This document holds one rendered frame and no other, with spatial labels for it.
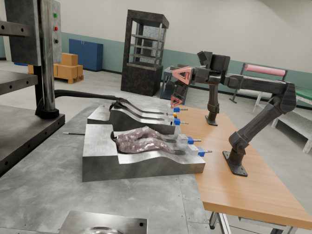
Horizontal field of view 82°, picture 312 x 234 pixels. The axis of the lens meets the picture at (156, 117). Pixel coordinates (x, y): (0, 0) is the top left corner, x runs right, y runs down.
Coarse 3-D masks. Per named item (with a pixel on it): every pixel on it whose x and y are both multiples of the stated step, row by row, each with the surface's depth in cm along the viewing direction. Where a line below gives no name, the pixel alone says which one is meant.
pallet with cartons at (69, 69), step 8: (64, 56) 499; (72, 56) 503; (56, 64) 501; (64, 64) 506; (72, 64) 510; (32, 72) 495; (56, 72) 491; (64, 72) 491; (72, 72) 496; (80, 72) 546; (72, 80) 501; (80, 80) 552
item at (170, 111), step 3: (168, 105) 118; (168, 108) 116; (174, 108) 116; (177, 108) 116; (168, 111) 116; (171, 111) 116; (174, 111) 117; (177, 111) 117; (168, 114) 117; (171, 114) 117
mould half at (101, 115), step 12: (108, 108) 121; (120, 108) 103; (132, 108) 113; (144, 108) 126; (96, 120) 102; (108, 120) 102; (120, 120) 102; (132, 120) 102; (144, 120) 105; (168, 132) 105
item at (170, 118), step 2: (168, 116) 108; (170, 116) 109; (172, 116) 109; (168, 118) 106; (170, 118) 106; (172, 118) 106; (174, 118) 106; (176, 118) 111; (168, 120) 107; (170, 120) 107; (172, 120) 107; (174, 120) 107; (176, 120) 108; (178, 120) 108; (170, 122) 107; (172, 122) 107; (174, 122) 107; (176, 122) 107; (178, 122) 107; (180, 122) 108; (182, 122) 109; (184, 122) 110; (176, 124) 108; (178, 124) 108
